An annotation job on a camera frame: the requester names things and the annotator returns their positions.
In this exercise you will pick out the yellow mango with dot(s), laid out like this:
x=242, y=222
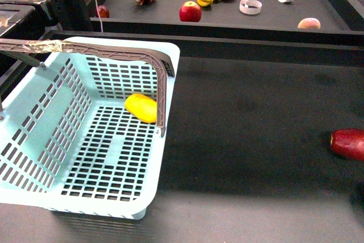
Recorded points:
x=143, y=107

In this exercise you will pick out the light blue plastic basket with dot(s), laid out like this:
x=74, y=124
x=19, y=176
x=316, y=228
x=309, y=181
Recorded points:
x=67, y=142

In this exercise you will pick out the large red apple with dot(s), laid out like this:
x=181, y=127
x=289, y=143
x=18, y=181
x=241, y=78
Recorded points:
x=190, y=11

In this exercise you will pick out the small red apple left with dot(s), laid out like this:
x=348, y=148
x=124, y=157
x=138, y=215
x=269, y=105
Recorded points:
x=102, y=11

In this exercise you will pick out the pink peach front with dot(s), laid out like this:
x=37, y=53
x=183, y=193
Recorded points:
x=309, y=23

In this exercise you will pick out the black upper display tray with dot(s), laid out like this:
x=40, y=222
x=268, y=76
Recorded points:
x=341, y=20

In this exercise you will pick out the dark red wax apple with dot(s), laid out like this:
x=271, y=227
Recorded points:
x=347, y=143

